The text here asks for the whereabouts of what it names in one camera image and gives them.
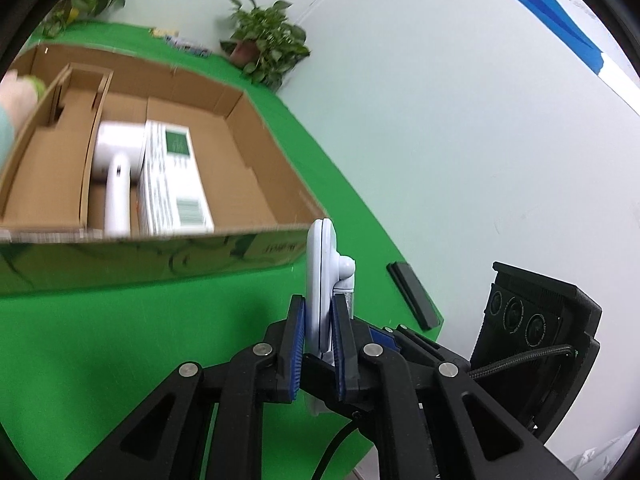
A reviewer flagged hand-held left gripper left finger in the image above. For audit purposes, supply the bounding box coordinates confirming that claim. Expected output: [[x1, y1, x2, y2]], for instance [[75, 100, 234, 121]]
[[67, 295, 307, 480]]

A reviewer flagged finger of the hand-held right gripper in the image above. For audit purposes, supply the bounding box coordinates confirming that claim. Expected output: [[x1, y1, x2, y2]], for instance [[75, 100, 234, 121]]
[[367, 324, 470, 368], [300, 355, 379, 423]]

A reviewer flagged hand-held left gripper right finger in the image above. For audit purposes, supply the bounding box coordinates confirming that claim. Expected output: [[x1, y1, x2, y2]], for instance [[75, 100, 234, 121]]
[[331, 295, 576, 480]]

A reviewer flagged white plastic holder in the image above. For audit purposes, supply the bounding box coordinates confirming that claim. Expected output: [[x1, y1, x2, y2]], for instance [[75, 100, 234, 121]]
[[305, 217, 357, 417]]

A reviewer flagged white green-label packaging box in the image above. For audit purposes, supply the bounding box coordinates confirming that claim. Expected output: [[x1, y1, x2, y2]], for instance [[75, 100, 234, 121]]
[[136, 120, 216, 236]]

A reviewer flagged large shallow cardboard box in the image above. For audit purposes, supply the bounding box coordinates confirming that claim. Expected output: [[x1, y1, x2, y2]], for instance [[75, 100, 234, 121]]
[[0, 42, 328, 295]]

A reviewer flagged white handheld fabric shaver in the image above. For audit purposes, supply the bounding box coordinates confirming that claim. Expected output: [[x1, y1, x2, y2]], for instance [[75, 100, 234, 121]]
[[92, 121, 148, 236]]

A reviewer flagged narrow cardboard box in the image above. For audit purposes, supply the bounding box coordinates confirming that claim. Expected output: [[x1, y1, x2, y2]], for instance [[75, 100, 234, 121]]
[[0, 62, 115, 233]]

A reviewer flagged black rectangular block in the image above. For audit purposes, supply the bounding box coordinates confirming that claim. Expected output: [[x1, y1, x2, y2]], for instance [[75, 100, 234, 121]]
[[387, 261, 444, 332]]

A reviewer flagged green tablecloth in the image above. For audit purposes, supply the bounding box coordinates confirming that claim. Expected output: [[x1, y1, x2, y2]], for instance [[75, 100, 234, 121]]
[[0, 20, 446, 480]]

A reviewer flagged potted plant in brown pot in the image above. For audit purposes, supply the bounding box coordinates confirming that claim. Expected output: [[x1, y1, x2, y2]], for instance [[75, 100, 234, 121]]
[[220, 0, 312, 92]]

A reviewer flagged row of small packets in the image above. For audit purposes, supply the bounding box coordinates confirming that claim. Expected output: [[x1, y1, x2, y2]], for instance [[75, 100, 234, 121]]
[[151, 27, 211, 58]]

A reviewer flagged light blue plush toy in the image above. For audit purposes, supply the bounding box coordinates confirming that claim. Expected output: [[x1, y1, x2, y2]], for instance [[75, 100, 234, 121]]
[[0, 72, 48, 171]]

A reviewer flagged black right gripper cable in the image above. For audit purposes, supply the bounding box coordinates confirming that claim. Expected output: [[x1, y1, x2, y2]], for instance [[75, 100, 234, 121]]
[[312, 342, 576, 480]]

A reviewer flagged blue wall banner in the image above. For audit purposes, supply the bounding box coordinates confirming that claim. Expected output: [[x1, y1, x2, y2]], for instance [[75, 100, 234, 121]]
[[445, 0, 640, 86]]

